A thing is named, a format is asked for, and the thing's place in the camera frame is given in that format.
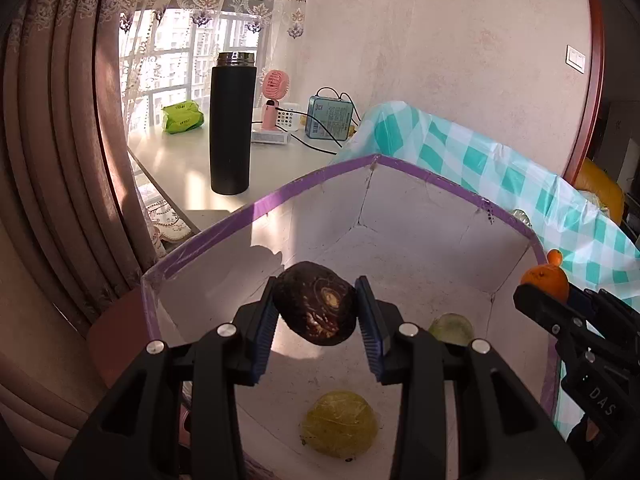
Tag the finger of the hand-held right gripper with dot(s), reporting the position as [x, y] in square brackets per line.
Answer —
[607, 307]
[542, 307]

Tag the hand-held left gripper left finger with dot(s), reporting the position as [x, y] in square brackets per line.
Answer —
[264, 332]

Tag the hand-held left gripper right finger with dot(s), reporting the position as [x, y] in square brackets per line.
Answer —
[371, 332]

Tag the orange tangerine with knob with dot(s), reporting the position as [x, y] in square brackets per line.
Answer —
[547, 280]

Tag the dark brown taro root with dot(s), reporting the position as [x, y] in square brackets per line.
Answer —
[316, 307]

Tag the white cardboard box purple edge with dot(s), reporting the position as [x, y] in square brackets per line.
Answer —
[425, 220]

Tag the pale green round guava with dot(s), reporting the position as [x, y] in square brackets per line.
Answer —
[451, 329]

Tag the small clear glass jar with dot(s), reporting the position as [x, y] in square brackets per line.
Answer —
[521, 216]

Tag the yellow green citrus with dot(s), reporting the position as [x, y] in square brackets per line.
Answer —
[340, 425]

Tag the yellow bag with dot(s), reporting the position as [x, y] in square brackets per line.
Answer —
[600, 187]

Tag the teal checked tablecloth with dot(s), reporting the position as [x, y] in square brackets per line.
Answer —
[500, 160]

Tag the white power strip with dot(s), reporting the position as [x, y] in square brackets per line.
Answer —
[270, 136]

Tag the white desk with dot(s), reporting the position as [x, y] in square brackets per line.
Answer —
[170, 160]

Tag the black thermos bottle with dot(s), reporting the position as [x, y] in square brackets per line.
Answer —
[231, 125]

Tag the white device with buttons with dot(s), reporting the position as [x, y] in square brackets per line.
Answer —
[289, 117]

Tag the green tissue packet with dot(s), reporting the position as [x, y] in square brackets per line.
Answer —
[182, 117]

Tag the pink handheld fan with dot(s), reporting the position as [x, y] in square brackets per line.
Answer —
[274, 95]

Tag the brown patterned curtain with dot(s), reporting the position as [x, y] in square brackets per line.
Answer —
[55, 125]

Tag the sheer floral lace curtain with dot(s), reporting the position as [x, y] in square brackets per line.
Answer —
[170, 30]

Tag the brown wooden door frame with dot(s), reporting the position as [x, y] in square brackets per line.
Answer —
[592, 75]

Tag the white wall switch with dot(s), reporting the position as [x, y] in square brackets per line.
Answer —
[576, 58]

